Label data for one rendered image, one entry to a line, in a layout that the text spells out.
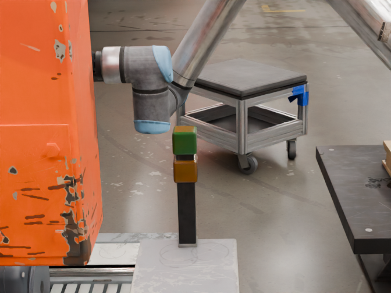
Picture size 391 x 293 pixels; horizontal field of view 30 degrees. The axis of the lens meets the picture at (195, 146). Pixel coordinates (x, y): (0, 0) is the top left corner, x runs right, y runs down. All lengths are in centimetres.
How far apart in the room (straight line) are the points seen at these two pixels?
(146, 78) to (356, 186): 60
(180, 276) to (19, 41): 46
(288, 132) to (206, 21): 108
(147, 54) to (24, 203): 80
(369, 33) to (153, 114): 55
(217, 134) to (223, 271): 161
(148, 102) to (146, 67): 9
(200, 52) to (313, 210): 84
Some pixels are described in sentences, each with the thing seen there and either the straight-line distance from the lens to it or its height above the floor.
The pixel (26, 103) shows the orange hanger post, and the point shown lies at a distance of 100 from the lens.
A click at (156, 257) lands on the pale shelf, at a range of 124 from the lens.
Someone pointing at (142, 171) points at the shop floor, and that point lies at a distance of 281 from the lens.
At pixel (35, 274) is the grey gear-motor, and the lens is 140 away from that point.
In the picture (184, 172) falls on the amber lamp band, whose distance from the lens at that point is 121.
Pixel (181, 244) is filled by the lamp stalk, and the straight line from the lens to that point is 127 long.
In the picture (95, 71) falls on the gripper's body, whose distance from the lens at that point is 182.
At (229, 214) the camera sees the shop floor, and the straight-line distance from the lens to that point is 243.
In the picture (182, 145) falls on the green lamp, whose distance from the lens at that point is 119.
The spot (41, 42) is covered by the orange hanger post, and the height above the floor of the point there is 85.
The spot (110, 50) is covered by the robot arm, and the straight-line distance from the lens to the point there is 179.
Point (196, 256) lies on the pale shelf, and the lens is 124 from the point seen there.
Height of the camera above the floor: 104
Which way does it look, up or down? 20 degrees down
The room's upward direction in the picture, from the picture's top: 1 degrees counter-clockwise
